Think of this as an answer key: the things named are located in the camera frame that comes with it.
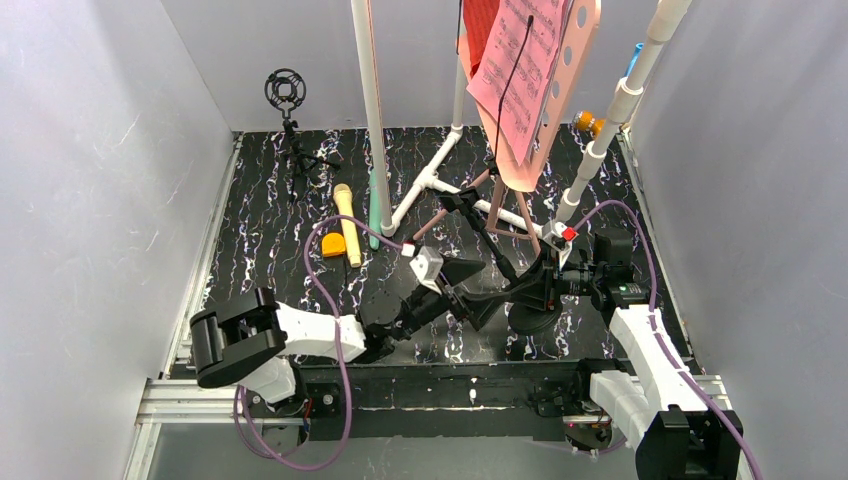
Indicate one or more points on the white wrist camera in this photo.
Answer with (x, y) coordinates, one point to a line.
(426, 264)
(559, 238)

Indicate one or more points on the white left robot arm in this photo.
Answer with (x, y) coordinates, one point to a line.
(248, 340)

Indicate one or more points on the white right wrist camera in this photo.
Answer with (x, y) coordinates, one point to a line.
(559, 238)

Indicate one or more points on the red folder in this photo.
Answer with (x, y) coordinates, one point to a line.
(479, 17)

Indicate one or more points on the blue tube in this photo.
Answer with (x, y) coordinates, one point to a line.
(637, 50)

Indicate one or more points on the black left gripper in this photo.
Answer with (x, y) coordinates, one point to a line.
(448, 297)

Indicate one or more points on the black tripod shock mount stand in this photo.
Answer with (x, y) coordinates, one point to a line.
(285, 90)

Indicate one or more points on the black round-base mic stand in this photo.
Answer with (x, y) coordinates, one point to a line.
(521, 319)

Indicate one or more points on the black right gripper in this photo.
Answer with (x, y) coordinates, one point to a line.
(549, 283)

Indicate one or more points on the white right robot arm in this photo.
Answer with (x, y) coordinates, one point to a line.
(675, 427)

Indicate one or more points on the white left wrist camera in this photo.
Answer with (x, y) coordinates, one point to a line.
(426, 264)

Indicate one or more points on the pink music stand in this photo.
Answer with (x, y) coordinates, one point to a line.
(515, 182)

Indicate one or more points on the orange tape measure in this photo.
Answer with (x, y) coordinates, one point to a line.
(333, 244)

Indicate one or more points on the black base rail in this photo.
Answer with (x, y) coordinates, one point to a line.
(532, 399)

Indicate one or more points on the pink sheet music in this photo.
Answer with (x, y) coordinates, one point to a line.
(516, 70)

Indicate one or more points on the orange microphone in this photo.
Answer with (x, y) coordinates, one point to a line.
(586, 121)

